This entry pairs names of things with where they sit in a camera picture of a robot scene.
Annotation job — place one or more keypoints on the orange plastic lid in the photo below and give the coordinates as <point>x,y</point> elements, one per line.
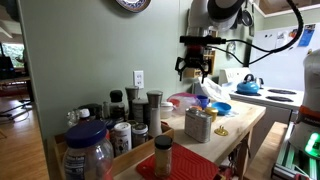
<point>196,107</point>

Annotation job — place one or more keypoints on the white refrigerator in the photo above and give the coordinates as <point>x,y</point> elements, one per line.
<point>283,71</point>

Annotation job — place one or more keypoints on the red silicone mat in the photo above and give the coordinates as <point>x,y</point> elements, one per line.
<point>190,165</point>

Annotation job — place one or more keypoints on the blue kettle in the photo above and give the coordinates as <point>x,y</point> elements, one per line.
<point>247,87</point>

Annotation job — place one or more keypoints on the clear container with red lid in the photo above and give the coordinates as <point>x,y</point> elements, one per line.
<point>180,101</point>

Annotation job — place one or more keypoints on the steel and dark pepper grinder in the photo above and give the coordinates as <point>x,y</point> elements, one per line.
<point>131,96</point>

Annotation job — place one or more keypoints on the silver-lid glass jar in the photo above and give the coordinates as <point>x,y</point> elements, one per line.
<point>139,135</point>

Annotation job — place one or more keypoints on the white crumpled napkin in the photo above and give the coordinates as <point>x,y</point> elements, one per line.
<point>233,114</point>

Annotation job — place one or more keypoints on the white plastic tub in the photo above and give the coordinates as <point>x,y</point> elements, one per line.
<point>166,110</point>

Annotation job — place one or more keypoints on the steel and white salt grinder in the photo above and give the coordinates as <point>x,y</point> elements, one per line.
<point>155,116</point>

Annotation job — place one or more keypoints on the blue plastic bowl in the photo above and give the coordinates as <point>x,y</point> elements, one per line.
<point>221,108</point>

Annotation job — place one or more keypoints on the clear glass jar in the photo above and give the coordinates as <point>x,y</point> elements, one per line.
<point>72,118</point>

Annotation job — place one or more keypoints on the round brass lid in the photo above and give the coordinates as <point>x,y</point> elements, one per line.
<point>221,131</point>

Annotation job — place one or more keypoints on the white rectangular tin can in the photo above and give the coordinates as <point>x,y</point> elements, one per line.
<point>198,126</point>

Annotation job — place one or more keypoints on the wooden tray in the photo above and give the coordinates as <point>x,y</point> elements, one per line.
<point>133,156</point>

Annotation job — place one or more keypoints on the black tripod legs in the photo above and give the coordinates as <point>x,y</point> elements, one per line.
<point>15,111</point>

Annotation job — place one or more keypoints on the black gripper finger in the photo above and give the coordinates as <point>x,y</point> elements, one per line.
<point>180,66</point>
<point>206,68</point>

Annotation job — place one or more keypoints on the white electric stove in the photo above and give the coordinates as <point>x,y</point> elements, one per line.
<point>258,99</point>

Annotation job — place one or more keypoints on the blue plastic cup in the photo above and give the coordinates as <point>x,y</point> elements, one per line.
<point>202,101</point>

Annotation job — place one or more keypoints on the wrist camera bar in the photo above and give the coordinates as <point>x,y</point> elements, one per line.
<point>200,40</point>

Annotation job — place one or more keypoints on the white wall outlet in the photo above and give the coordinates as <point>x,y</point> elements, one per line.
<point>138,79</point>

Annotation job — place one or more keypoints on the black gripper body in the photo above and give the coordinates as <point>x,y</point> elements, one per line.
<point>195,56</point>

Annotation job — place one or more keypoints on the grey labelled canister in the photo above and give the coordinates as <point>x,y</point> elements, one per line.
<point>140,110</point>

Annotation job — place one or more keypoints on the small gold jar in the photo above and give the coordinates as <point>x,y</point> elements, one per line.
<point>212,114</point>

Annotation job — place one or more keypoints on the small slim glass bottle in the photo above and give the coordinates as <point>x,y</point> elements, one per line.
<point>105,110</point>

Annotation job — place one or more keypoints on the aluminium robot stand frame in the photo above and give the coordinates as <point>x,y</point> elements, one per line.
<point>283,160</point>

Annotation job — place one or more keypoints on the white spice shaker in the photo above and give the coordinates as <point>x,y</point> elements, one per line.
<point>122,138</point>

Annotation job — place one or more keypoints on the white-cap red bottle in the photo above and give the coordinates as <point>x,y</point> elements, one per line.
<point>84,115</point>

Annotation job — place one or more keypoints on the black-lid spice jar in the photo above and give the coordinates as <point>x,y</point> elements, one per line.
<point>163,156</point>

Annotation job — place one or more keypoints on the wooden spice rack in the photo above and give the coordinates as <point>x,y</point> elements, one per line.
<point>212,63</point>

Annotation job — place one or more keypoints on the large blue-lid plastic jar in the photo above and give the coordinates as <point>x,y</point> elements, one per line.
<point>87,153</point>

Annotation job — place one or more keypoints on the white paper on refrigerator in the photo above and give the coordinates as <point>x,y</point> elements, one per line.
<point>281,38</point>

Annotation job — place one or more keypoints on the blue paper on refrigerator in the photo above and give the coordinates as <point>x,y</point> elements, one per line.
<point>308,35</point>

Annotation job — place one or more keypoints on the black-cap dark bottle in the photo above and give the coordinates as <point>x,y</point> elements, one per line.
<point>117,105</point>

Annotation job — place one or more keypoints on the orange fridge magnet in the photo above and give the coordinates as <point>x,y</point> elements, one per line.
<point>293,33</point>

